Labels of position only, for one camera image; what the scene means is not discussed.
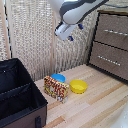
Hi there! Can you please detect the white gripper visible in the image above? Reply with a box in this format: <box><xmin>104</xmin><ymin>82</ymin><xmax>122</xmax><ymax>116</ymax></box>
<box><xmin>54</xmin><ymin>21</ymin><xmax>85</xmax><ymax>42</ymax></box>

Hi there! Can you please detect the brown drawer with long handle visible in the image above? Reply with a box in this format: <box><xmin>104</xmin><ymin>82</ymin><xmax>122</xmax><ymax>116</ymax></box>
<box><xmin>93</xmin><ymin>13</ymin><xmax>128</xmax><ymax>52</ymax></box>

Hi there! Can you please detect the long silver drawer handle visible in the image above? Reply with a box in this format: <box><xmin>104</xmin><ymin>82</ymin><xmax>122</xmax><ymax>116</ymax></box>
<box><xmin>102</xmin><ymin>28</ymin><xmax>128</xmax><ymax>37</ymax></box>

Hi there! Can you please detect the dark wooden drawer cabinet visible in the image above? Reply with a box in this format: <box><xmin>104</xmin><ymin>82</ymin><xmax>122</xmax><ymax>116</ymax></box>
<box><xmin>86</xmin><ymin>8</ymin><xmax>128</xmax><ymax>83</ymax></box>

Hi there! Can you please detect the blue plastic bowl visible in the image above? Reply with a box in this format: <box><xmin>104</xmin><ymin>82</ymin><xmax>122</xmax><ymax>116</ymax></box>
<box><xmin>50</xmin><ymin>73</ymin><xmax>67</xmax><ymax>84</ymax></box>

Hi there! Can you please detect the yellow plastic bowl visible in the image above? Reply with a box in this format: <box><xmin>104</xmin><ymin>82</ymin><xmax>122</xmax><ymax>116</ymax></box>
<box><xmin>69</xmin><ymin>79</ymin><xmax>89</xmax><ymax>95</ymax></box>

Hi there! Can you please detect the bamboo screen partition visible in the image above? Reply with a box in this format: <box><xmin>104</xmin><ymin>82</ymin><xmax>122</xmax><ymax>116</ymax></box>
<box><xmin>0</xmin><ymin>0</ymin><xmax>128</xmax><ymax>82</ymax></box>

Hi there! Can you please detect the granola bar cardboard box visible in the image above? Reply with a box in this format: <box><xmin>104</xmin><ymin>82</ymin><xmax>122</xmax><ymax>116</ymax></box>
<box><xmin>43</xmin><ymin>75</ymin><xmax>71</xmax><ymax>104</ymax></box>

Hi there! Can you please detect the black fabric storage bin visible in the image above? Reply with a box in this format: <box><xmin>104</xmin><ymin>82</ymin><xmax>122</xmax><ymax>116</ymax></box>
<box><xmin>0</xmin><ymin>57</ymin><xmax>49</xmax><ymax>128</ymax></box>

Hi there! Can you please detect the short silver drawer handle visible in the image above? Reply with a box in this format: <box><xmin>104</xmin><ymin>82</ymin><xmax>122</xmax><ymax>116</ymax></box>
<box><xmin>97</xmin><ymin>54</ymin><xmax>122</xmax><ymax>67</ymax></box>

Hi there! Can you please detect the brown drawer with short handle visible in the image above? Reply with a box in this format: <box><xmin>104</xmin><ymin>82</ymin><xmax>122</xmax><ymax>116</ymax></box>
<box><xmin>88</xmin><ymin>41</ymin><xmax>128</xmax><ymax>81</ymax></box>

